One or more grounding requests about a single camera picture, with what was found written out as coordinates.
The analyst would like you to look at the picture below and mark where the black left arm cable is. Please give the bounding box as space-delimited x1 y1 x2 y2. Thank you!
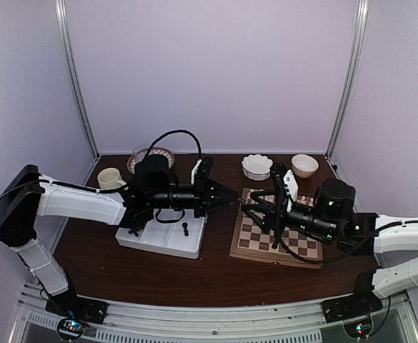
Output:
0 130 203 244

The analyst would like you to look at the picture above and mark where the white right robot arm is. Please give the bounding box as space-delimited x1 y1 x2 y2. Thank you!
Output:
242 179 418 316

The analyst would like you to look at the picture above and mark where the aluminium frame post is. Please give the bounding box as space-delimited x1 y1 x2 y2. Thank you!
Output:
54 0 100 159
325 0 369 159

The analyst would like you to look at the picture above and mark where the wooden chessboard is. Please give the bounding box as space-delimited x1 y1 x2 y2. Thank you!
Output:
229 187 324 270

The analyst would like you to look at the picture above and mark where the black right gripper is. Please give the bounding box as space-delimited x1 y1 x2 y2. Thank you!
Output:
242 188 337 242

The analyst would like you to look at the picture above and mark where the white scalloped bowl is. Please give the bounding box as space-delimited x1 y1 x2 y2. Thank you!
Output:
241 154 273 182

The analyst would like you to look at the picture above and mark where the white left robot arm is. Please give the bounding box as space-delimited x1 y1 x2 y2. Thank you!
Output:
0 154 238 317

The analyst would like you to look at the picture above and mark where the cream ribbed mug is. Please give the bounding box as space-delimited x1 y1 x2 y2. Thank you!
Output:
97 167 126 190

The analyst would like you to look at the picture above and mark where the cream round bowl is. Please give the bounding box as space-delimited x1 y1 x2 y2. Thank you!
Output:
291 154 319 179

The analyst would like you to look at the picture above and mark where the right aluminium frame post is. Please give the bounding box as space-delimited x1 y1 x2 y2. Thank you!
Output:
325 0 369 159

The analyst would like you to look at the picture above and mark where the dark chess piece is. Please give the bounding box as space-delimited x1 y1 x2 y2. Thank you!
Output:
182 222 189 237
272 238 279 249

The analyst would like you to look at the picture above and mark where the aluminium front rail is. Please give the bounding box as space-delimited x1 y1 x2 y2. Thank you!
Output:
5 292 418 342

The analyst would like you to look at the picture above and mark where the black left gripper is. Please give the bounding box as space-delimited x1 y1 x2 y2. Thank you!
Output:
148 174 239 218

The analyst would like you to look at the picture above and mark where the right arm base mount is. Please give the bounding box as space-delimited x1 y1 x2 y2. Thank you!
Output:
322 270 383 323

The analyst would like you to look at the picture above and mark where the white plastic compartment tray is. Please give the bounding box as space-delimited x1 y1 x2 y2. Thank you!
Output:
115 209 207 259

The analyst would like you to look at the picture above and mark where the left aluminium frame post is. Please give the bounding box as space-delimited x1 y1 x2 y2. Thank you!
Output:
54 0 100 159

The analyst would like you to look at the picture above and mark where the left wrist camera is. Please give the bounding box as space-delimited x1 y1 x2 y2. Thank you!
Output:
190 156 214 186

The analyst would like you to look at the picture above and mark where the patterned ceramic plate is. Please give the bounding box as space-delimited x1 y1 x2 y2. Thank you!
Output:
126 146 175 174

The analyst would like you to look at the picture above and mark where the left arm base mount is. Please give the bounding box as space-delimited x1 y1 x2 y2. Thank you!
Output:
43 280 108 324

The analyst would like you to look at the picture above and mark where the clear drinking glass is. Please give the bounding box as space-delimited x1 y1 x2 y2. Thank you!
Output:
133 144 149 165

